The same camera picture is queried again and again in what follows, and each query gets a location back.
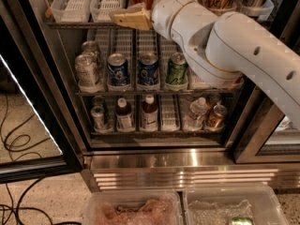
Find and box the bronze can rear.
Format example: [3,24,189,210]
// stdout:
[206,93,222,110]

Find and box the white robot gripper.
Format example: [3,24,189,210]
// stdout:
[109,0,198,41]

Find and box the right fridge door frame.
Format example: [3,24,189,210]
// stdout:
[224,82,300,164]

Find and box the green soda can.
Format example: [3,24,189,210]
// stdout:
[166,52,188,85]

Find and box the blue pepsi can right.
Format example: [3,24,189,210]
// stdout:
[138,52,158,86]

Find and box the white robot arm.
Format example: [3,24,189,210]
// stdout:
[110,0,300,128]

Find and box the stainless fridge base grille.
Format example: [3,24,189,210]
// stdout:
[81,149,300,192]

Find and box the clear water bottle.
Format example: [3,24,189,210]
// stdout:
[187,97,208,131]

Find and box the white shelf tray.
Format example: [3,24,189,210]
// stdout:
[51,0,91,23]
[90,0,126,23]

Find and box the silver slim can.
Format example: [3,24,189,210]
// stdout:
[92,96,107,110]
[91,106,108,130]

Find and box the blue pepsi can left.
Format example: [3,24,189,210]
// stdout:
[108,52,129,86]

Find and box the brown juice bottle right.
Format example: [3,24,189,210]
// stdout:
[141,95,158,131]

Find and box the silver slim can front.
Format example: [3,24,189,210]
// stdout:
[91,106,108,130]

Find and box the brown juice bottle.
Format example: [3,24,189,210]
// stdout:
[141,95,158,131]
[115,97,134,132]

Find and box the white shelf tray far left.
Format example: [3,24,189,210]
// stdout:
[51,0,91,23]

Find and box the silver slim can rear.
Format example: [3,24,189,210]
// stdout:
[92,96,107,110]

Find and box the glass fridge door left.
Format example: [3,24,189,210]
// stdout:
[0,0,83,183]

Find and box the brown juice bottle left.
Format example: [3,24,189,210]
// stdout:
[115,97,134,132]

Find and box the white rear can middle shelf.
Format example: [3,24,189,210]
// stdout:
[82,40,100,66]

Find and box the white front can middle shelf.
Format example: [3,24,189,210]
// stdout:
[75,53,101,93]

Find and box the clear plastic bin left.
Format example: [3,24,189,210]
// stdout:
[82,189,183,225]

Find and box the clear plastic bin right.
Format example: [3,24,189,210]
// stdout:
[183,184,290,225]

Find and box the green can in bin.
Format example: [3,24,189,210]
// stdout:
[228,217,254,225]

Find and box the clear plastic bin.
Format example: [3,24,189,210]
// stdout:
[183,184,290,225]
[82,189,183,225]

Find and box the white can shelf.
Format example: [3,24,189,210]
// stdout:
[82,40,100,66]
[75,53,101,93]

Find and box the blue pepsi can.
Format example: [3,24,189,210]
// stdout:
[138,52,158,86]
[108,52,129,86]

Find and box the black cable on floor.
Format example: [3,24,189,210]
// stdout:
[0,92,83,225]

